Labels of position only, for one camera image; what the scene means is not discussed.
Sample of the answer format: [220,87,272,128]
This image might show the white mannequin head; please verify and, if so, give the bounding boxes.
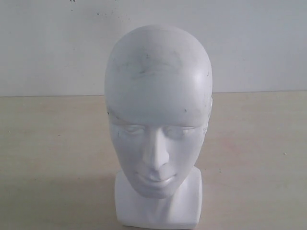
[105,25,213,230]

